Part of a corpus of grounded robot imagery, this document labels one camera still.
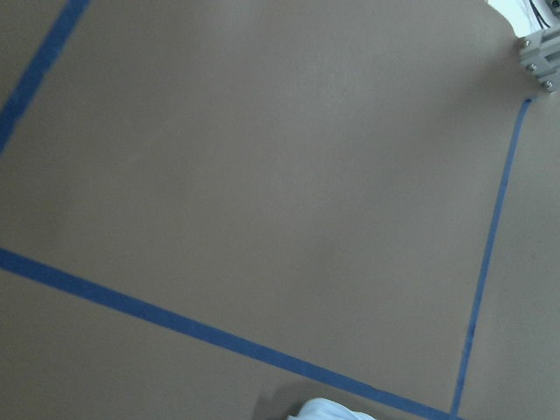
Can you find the aluminium frame post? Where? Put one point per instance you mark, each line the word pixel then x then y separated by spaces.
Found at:
pixel 539 56

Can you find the light blue button shirt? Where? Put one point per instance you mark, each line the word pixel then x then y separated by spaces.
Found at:
pixel 325 409

